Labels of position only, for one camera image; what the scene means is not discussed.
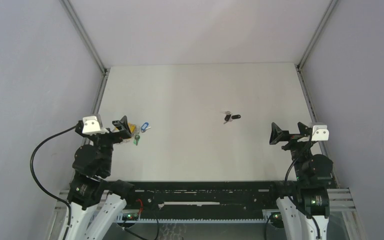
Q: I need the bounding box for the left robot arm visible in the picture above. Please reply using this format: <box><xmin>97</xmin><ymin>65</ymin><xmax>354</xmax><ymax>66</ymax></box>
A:
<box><xmin>58</xmin><ymin>114</ymin><xmax>137</xmax><ymax>240</ymax></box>

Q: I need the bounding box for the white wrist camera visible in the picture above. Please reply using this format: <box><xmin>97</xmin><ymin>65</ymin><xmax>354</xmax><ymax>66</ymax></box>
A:
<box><xmin>309</xmin><ymin>122</ymin><xmax>330</xmax><ymax>142</ymax></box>
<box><xmin>82</xmin><ymin>114</ymin><xmax>102</xmax><ymax>135</ymax></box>

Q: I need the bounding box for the white slotted cable duct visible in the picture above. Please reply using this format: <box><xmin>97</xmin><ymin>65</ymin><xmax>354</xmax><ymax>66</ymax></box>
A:
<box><xmin>114</xmin><ymin>211</ymin><xmax>273</xmax><ymax>224</ymax></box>

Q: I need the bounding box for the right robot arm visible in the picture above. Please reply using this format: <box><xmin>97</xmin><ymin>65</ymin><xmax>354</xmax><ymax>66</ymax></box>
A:
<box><xmin>267</xmin><ymin>122</ymin><xmax>333</xmax><ymax>240</ymax></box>

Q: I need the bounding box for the green key tag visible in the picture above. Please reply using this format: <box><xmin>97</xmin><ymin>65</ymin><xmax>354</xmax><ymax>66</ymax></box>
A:
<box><xmin>133</xmin><ymin>134</ymin><xmax>141</xmax><ymax>146</ymax></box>

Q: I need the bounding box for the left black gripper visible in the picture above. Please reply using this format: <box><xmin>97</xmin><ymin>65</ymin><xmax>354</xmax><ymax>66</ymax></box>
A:
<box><xmin>78</xmin><ymin>115</ymin><xmax>131</xmax><ymax>173</ymax></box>

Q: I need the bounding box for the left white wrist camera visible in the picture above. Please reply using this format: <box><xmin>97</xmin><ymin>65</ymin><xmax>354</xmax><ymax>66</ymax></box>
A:
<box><xmin>82</xmin><ymin>114</ymin><xmax>102</xmax><ymax>135</ymax></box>

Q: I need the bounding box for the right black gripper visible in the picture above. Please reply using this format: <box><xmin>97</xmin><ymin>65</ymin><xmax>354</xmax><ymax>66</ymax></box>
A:
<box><xmin>270</xmin><ymin>121</ymin><xmax>317</xmax><ymax>182</ymax></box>

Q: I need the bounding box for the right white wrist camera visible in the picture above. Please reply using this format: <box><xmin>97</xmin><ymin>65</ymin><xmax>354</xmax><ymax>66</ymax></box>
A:
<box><xmin>309</xmin><ymin>122</ymin><xmax>330</xmax><ymax>142</ymax></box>

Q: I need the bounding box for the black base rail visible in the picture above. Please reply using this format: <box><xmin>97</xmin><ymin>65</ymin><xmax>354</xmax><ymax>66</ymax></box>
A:
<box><xmin>126</xmin><ymin>180</ymin><xmax>283</xmax><ymax>219</ymax></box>

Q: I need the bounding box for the large keyring with yellow handle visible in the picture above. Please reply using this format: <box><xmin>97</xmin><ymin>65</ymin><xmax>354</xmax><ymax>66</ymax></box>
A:
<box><xmin>120</xmin><ymin>122</ymin><xmax>139</xmax><ymax>144</ymax></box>

